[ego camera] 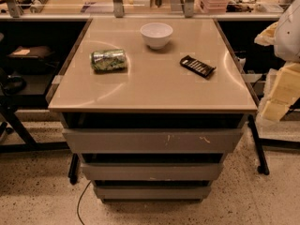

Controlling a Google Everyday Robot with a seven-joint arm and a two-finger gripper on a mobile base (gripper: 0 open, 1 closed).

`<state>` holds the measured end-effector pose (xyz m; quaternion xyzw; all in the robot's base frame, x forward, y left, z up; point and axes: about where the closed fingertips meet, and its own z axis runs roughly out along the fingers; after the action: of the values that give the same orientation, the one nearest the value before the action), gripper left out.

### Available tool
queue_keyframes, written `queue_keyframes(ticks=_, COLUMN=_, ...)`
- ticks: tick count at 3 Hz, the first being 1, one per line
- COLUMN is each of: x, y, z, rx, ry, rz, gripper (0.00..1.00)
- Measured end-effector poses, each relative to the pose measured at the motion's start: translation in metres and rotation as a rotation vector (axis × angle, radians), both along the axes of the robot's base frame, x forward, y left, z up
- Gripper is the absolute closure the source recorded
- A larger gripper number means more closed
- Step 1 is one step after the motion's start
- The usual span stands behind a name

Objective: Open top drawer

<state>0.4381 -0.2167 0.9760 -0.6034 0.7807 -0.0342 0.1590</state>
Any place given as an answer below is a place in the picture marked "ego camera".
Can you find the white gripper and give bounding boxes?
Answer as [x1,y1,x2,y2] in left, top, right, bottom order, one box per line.
[254,22,300,122]

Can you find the grey top drawer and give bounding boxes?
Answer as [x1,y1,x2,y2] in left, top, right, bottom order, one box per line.
[63,128,242,154]

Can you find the grey drawer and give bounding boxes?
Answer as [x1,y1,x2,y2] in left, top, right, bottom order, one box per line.
[95,187,211,200]
[63,128,242,154]
[82,163,223,181]

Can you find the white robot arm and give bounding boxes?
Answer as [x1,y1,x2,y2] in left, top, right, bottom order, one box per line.
[254,0,300,121]

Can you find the beige top drawer cabinet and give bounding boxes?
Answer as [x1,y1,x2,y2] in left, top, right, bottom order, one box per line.
[49,17,257,189]

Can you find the grey middle drawer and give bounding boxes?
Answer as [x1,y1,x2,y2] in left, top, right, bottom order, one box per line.
[82,163,223,181]

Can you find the grey bottom drawer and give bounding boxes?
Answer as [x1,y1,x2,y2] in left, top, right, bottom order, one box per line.
[95,187,211,200]

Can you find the black snack bar wrapper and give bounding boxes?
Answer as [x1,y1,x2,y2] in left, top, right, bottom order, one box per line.
[180,55,216,78]

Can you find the black table leg right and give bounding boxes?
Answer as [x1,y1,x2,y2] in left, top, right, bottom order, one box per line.
[247,115,270,175]

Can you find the black table leg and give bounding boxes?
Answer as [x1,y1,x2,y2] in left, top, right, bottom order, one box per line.
[68,154,79,185]
[247,115,270,175]

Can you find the white ceramic bowl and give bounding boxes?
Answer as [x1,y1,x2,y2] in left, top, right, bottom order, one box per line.
[140,22,173,50]

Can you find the green crushed soda can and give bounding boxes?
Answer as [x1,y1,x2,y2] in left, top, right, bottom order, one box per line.
[90,49,128,71]

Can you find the black table leg left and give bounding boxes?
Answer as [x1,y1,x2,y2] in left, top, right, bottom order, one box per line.
[68,154,79,185]

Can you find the black headphones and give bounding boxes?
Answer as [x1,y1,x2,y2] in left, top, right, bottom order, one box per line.
[0,76,26,95]

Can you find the black floor cable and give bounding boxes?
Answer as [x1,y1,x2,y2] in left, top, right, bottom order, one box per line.
[76,180,93,225]

